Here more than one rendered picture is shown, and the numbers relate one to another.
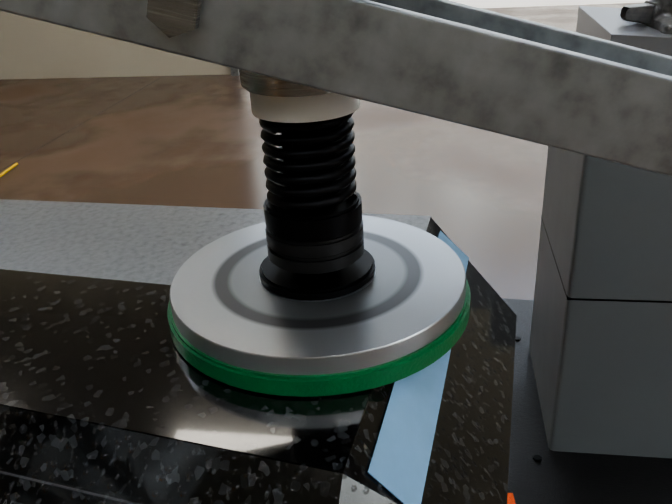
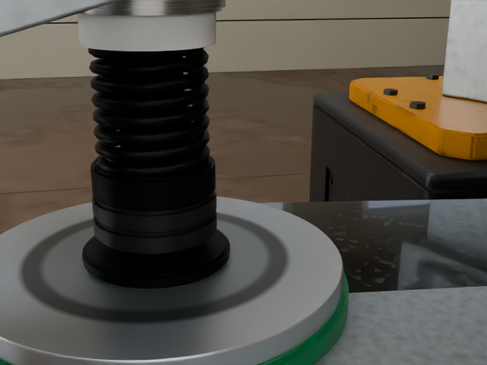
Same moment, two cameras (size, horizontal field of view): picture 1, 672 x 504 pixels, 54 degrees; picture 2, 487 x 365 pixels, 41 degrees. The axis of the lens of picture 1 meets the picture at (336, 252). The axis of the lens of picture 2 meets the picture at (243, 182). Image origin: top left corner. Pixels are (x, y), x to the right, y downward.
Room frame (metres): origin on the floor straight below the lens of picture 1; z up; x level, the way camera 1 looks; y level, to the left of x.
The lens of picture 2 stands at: (0.76, -0.07, 1.01)
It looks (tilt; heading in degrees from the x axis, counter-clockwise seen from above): 18 degrees down; 157
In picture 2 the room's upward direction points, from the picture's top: straight up
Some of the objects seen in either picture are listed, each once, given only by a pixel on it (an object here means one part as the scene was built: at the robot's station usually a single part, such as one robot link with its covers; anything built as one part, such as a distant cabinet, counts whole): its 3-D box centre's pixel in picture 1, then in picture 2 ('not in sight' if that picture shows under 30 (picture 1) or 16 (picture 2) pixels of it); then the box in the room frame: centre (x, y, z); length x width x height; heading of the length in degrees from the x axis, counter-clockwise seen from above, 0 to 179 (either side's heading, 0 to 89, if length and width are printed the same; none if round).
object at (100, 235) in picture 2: (315, 245); (156, 220); (0.43, 0.01, 0.87); 0.07 x 0.07 x 0.01
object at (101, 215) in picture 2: (314, 230); (155, 200); (0.43, 0.01, 0.88); 0.07 x 0.07 x 0.01
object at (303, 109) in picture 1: (303, 80); (147, 8); (0.43, 0.01, 0.99); 0.07 x 0.07 x 0.04
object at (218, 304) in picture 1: (318, 279); (157, 264); (0.43, 0.01, 0.84); 0.21 x 0.21 x 0.01
